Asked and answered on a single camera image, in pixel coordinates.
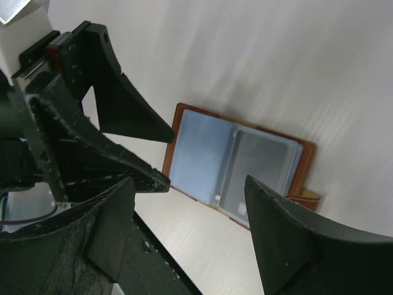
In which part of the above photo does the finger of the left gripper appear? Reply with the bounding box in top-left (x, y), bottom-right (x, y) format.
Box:
top-left (26, 82), bottom-right (170, 200)

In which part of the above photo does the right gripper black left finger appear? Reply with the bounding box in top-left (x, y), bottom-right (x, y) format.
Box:
top-left (1, 178), bottom-right (135, 294)

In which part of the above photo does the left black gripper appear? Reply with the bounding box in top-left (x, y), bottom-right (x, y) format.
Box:
top-left (9, 21), bottom-right (175, 143)

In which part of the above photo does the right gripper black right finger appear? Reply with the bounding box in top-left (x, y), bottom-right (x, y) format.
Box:
top-left (244, 176), bottom-right (392, 294)

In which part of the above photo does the grey credit card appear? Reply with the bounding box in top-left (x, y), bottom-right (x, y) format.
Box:
top-left (219, 127), bottom-right (303, 227)

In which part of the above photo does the brown leather card holder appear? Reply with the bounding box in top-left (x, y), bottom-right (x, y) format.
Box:
top-left (162, 103), bottom-right (321, 228)

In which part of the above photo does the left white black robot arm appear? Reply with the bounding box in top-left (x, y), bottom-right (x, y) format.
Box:
top-left (1, 21), bottom-right (174, 203)

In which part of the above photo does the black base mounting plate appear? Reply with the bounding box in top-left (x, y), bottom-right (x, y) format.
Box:
top-left (112, 213), bottom-right (201, 295)

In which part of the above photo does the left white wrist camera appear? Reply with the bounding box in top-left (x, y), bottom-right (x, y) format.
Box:
top-left (1, 0), bottom-right (52, 79)

